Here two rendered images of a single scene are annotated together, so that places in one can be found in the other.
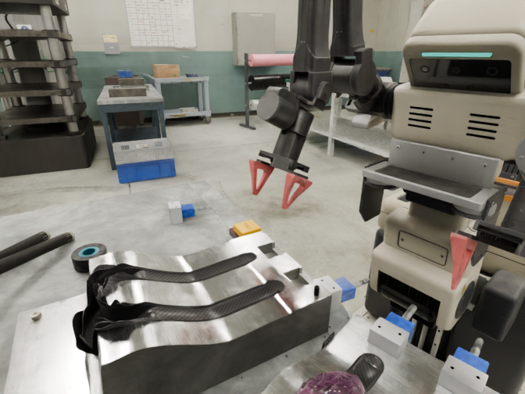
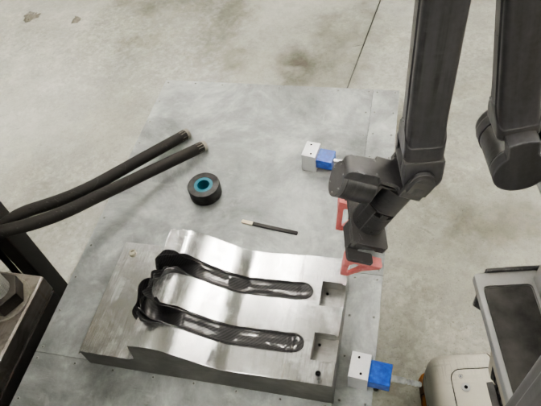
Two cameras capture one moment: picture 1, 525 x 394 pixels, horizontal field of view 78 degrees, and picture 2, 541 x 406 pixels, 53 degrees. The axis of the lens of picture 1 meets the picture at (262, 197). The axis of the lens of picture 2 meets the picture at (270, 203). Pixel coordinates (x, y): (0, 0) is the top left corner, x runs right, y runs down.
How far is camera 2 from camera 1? 67 cm
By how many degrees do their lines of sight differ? 46
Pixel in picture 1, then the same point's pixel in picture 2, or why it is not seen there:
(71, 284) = (180, 213)
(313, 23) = (411, 111)
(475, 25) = not seen: outside the picture
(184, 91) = not seen: outside the picture
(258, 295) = (277, 341)
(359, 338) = not seen: outside the picture
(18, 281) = (150, 186)
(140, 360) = (151, 353)
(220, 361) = (216, 375)
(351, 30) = (504, 109)
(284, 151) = (359, 221)
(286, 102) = (357, 186)
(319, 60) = (417, 151)
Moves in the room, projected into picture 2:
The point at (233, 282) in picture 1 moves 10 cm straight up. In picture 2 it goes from (268, 314) to (262, 288)
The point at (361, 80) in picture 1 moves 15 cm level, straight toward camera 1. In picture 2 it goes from (505, 176) to (423, 231)
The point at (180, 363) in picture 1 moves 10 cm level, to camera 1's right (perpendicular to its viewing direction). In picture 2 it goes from (183, 364) to (221, 398)
